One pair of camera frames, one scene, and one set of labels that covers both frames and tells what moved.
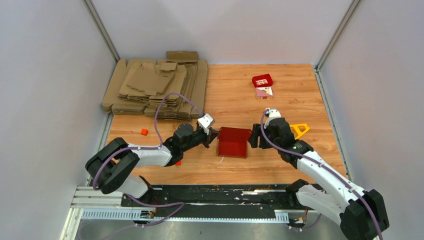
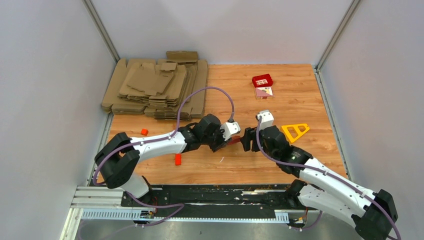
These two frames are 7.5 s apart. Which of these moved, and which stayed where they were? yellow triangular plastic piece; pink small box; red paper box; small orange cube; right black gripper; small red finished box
Moved: right black gripper; red paper box
Stayed: pink small box; small orange cube; yellow triangular plastic piece; small red finished box
